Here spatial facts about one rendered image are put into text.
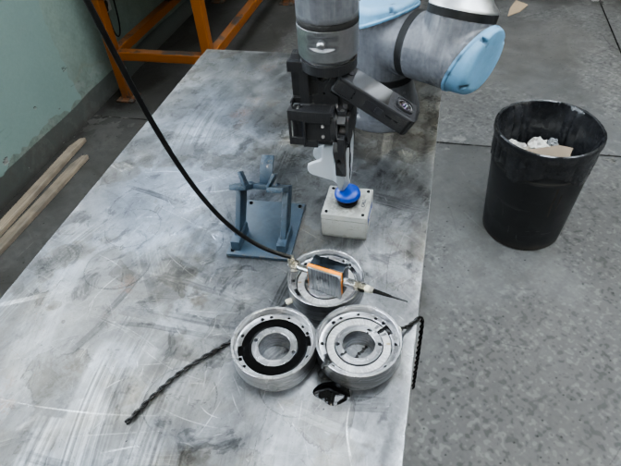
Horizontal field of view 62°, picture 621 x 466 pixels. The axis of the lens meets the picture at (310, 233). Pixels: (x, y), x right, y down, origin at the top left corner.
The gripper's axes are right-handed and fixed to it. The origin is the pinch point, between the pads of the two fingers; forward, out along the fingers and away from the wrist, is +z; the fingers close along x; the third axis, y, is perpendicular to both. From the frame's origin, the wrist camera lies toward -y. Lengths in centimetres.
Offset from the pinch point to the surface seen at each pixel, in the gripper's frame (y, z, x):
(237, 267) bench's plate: 14.6, 8.3, 12.4
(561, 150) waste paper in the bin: -53, 52, -92
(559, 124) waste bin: -54, 52, -108
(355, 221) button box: -1.9, 4.5, 3.4
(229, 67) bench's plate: 38, 8, -50
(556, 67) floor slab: -73, 88, -223
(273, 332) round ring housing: 5.0, 5.3, 24.6
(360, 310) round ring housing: -5.3, 4.9, 19.4
